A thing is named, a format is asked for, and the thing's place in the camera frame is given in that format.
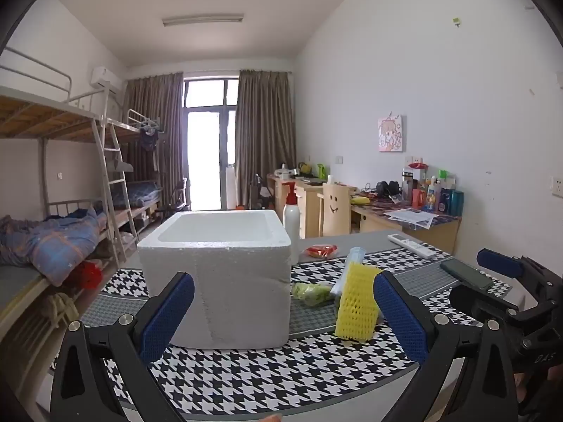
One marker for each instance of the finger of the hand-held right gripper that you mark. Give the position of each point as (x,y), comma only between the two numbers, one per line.
(479,303)
(499,261)

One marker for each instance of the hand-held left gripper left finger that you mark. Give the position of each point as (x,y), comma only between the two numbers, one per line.
(169,316)

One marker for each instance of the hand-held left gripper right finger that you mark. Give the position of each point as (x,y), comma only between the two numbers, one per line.
(398,316)

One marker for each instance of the yellow foam fruit net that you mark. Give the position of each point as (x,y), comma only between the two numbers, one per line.
(356,303)

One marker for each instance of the white foam box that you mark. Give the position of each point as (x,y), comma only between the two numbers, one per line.
(228,281)

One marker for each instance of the blue face mask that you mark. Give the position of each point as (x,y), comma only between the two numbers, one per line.
(347,257)

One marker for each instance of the person's left hand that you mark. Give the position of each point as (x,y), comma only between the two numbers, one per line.
(270,418)

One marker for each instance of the black smartphone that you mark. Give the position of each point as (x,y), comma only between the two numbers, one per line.
(466,274)

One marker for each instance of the wooden desk with patterned top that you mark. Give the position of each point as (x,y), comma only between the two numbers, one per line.
(440,233)

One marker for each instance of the white remote control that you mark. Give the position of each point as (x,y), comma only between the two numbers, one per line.
(411,246)

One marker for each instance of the teal bottle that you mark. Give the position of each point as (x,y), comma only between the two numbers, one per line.
(456,203)

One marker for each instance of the red bag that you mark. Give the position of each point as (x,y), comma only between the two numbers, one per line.
(88,274)

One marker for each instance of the printed paper sheets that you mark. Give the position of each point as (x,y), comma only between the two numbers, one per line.
(411,217)

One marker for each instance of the red packet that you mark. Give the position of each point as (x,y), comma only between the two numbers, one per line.
(321,251)

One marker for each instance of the houndstooth table mat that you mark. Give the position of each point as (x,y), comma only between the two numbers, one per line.
(264,378)

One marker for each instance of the dark thermos flask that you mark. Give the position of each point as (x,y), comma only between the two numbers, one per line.
(407,187)

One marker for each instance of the black folding chair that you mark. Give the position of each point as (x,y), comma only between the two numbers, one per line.
(176,198)

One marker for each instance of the yellow pouch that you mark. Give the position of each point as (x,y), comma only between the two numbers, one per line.
(360,200)

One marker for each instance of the wooden chair with smiley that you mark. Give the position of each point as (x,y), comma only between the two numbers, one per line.
(336,209)

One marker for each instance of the blue checked mattress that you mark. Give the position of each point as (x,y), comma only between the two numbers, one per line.
(136,194)

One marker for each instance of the black headphones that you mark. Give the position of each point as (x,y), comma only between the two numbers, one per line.
(388,188)

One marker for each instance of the blue plaid blanket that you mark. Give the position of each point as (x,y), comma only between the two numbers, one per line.
(52,237)

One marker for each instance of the metal bed ladder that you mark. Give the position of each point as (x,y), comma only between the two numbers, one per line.
(115,184)

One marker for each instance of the white lotion bottle red pump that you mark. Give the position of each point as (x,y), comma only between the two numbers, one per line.
(291,220)

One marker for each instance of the green snack bag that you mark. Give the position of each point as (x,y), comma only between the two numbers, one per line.
(322,171)

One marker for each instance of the glass balcony door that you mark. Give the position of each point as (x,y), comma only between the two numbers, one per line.
(206,154)

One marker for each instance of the dark hanging clothes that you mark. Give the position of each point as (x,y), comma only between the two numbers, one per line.
(147,139)

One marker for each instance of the white pot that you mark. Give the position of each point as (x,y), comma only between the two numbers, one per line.
(284,170)

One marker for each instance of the metal bunk bed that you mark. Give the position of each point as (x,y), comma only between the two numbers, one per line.
(39,114)
(132,125)

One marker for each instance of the brown curtain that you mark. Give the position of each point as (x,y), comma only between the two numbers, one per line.
(154,105)
(264,123)

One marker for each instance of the white air conditioner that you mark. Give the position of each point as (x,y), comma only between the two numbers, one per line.
(104,78)

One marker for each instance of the ceiling tube light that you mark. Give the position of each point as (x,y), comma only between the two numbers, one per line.
(202,20)

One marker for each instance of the pink wall poster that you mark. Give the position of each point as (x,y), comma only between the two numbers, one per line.
(390,132)

